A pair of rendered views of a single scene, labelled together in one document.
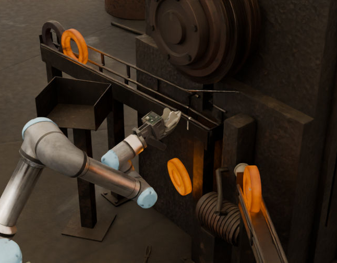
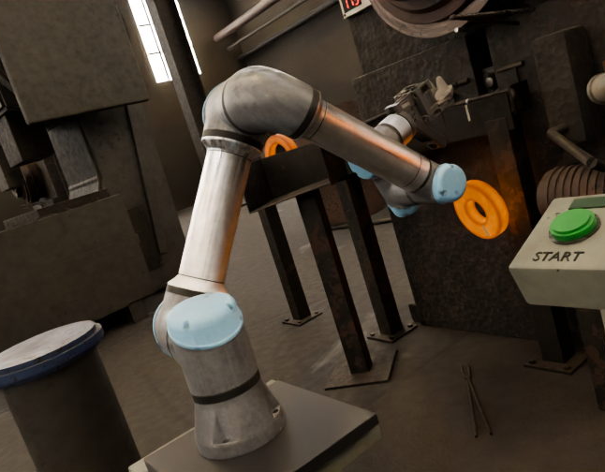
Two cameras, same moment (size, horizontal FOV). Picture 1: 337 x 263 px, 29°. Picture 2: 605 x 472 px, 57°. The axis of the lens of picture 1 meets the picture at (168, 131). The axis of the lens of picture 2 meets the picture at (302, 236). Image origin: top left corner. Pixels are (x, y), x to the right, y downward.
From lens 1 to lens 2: 1.50 m
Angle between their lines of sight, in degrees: 22
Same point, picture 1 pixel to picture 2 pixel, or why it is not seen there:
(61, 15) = not seen: hidden behind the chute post
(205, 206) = (555, 184)
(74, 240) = (346, 391)
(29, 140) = (213, 106)
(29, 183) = (229, 186)
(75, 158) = (297, 84)
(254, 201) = not seen: outside the picture
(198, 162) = (505, 163)
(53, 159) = (257, 94)
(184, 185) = (494, 207)
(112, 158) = not seen: hidden behind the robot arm
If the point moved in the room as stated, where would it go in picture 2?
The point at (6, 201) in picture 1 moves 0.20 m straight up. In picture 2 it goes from (196, 230) to (158, 123)
